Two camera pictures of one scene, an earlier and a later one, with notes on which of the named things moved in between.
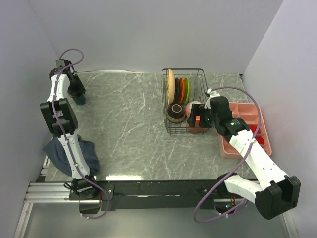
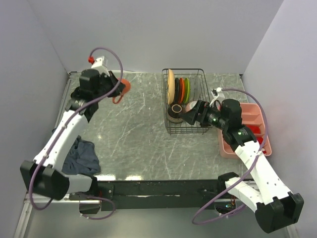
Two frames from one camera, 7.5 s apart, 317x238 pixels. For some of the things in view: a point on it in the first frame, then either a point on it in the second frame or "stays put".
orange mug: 197,129 to 128,86
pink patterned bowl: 188,107 stays put
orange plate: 181,89 stays put
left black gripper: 79,88 to 112,79
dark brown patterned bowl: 176,113 stays put
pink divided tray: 248,113 stays put
